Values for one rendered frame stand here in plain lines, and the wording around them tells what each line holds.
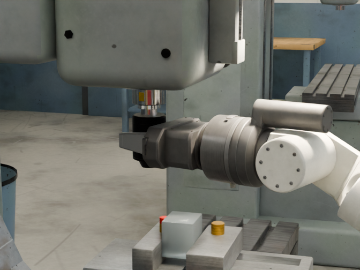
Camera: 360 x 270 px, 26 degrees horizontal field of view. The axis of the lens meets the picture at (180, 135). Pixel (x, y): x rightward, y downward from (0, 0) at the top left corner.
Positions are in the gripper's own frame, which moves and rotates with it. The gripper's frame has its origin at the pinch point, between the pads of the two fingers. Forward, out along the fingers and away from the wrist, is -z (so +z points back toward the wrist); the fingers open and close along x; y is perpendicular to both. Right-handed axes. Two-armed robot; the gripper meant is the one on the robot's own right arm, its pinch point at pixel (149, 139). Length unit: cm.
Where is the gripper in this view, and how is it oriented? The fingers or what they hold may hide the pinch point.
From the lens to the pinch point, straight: 109.0
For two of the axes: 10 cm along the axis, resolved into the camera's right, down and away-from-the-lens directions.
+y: 0.0, 9.8, 2.0
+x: -5.4, 1.7, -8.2
